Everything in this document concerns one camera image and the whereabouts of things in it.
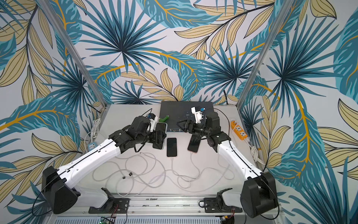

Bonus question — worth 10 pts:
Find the phone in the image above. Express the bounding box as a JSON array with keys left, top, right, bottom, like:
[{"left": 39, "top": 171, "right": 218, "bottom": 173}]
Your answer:
[
  {"left": 187, "top": 134, "right": 202, "bottom": 153},
  {"left": 167, "top": 138, "right": 178, "bottom": 157},
  {"left": 153, "top": 122, "right": 167, "bottom": 150}
]

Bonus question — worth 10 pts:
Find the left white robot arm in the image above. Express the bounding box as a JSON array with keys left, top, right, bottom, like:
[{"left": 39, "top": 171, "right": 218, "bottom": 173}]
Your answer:
[{"left": 42, "top": 113, "right": 167, "bottom": 214}]

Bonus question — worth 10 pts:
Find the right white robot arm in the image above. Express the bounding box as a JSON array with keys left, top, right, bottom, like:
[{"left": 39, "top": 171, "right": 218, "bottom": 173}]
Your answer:
[{"left": 177, "top": 111, "right": 279, "bottom": 218}]

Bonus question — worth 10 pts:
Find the green plastic pipe fitting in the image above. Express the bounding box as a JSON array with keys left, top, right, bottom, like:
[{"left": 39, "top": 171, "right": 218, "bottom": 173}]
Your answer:
[{"left": 158, "top": 115, "right": 169, "bottom": 123}]

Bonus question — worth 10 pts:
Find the orange power strip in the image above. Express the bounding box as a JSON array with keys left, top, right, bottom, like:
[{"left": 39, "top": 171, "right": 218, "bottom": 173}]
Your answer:
[{"left": 230, "top": 120, "right": 248, "bottom": 141}]

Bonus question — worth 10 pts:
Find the dark grey network switch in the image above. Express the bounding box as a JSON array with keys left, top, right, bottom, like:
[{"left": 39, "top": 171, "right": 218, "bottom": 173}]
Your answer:
[{"left": 159, "top": 101, "right": 213, "bottom": 132}]

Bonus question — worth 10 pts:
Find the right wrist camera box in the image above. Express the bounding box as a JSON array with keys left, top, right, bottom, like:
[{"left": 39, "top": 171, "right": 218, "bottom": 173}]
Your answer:
[{"left": 191, "top": 106, "right": 205, "bottom": 124}]

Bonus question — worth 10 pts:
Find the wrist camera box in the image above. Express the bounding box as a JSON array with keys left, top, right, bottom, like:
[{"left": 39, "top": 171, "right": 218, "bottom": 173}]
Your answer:
[
  {"left": 147, "top": 113, "right": 158, "bottom": 132},
  {"left": 191, "top": 106, "right": 205, "bottom": 124}
]

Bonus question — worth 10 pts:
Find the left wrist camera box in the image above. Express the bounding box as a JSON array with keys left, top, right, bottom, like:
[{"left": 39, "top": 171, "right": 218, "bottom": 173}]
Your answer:
[{"left": 147, "top": 113, "right": 158, "bottom": 132}]

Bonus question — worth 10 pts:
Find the white cable with black plug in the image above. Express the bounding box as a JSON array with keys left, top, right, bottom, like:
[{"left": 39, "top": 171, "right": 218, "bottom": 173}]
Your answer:
[{"left": 92, "top": 152, "right": 168, "bottom": 198}]

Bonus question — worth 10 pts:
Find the coiled white power cord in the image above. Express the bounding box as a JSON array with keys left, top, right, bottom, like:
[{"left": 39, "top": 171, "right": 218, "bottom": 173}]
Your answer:
[{"left": 83, "top": 117, "right": 102, "bottom": 146}]

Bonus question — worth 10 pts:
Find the coiled white cord right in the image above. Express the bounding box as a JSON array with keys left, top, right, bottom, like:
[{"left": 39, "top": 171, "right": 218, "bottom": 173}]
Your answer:
[{"left": 246, "top": 138, "right": 266, "bottom": 166}]

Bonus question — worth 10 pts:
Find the aluminium front rail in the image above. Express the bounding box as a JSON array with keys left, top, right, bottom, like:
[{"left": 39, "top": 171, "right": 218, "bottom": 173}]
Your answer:
[{"left": 44, "top": 194, "right": 288, "bottom": 224}]

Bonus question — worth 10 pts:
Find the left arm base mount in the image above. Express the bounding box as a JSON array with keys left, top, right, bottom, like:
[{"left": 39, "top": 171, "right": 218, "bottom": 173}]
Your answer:
[{"left": 89, "top": 198, "right": 130, "bottom": 214}]

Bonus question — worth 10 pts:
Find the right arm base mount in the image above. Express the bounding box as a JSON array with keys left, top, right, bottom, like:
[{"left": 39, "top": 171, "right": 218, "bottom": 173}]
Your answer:
[{"left": 198, "top": 197, "right": 243, "bottom": 214}]

